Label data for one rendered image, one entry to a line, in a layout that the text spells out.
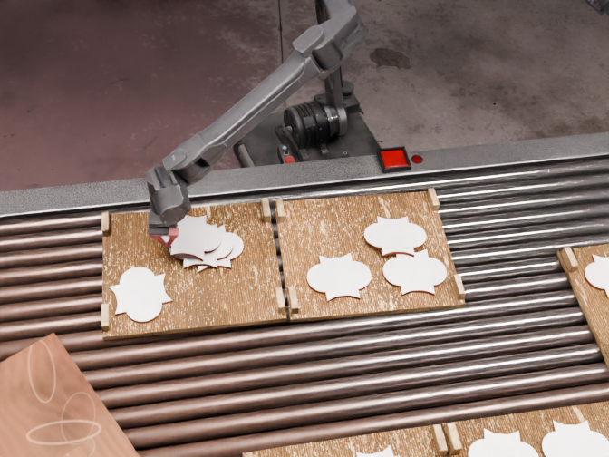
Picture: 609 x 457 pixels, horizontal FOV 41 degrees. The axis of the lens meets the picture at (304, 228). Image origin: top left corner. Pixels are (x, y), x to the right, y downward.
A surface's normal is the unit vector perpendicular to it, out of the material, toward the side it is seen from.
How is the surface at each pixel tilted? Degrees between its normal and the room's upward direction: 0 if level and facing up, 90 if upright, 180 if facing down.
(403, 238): 6
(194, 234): 15
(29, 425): 0
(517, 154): 0
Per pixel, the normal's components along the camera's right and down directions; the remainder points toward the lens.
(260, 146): 0.04, -0.62
